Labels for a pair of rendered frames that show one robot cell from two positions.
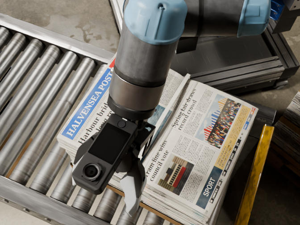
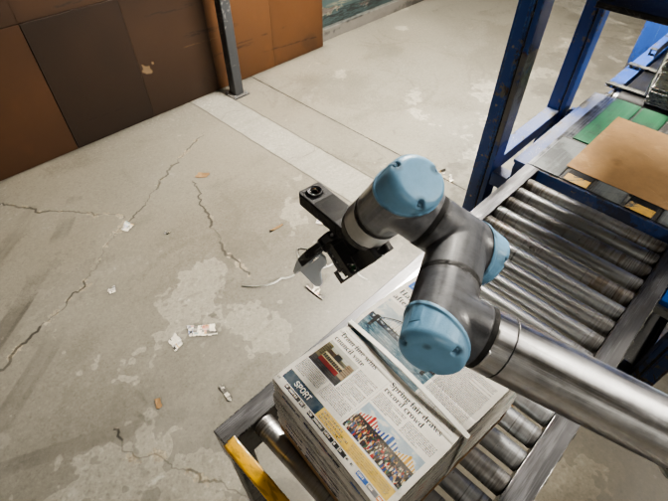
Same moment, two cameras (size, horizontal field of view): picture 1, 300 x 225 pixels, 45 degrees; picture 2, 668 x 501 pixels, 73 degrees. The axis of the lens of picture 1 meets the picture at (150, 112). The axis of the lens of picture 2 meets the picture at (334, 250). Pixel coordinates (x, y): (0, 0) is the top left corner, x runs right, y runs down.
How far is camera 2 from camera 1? 0.61 m
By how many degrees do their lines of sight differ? 60
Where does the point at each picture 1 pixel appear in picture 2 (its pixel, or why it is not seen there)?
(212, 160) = (331, 408)
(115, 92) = not seen: hidden behind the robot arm
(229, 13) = (419, 289)
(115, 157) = (318, 207)
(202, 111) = (402, 427)
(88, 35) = not seen: outside the picture
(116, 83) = not seen: hidden behind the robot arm
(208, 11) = (428, 269)
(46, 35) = (609, 352)
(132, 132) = (336, 223)
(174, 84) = (455, 411)
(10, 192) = (399, 280)
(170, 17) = (386, 175)
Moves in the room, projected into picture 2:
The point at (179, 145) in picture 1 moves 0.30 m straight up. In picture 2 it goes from (365, 381) to (377, 268)
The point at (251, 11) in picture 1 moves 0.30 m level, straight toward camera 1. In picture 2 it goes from (416, 311) to (241, 185)
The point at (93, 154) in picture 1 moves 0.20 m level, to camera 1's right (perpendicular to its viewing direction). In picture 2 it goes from (328, 196) to (264, 284)
